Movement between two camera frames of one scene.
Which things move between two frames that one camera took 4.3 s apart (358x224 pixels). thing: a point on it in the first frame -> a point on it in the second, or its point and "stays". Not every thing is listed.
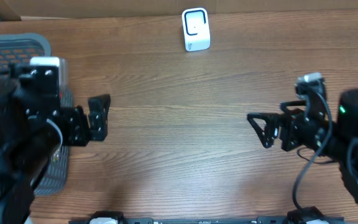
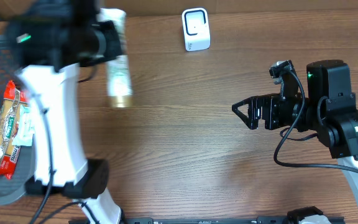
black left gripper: x=74 y=126 -> x=111 y=39
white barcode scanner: x=196 y=29 stays
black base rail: x=206 y=220 stays
